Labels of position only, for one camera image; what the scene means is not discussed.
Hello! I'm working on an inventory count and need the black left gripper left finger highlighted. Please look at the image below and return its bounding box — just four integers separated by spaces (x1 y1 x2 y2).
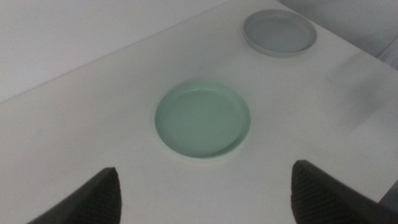
27 167 123 224

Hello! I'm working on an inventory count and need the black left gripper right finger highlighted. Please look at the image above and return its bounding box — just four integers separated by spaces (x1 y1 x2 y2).
290 159 398 224

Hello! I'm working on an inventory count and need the mint green shallow bowl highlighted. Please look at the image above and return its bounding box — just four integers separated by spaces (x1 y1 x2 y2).
154 80 252 161

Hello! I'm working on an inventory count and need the grey shallow bowl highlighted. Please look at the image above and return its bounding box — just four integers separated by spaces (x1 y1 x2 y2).
243 8 318 58

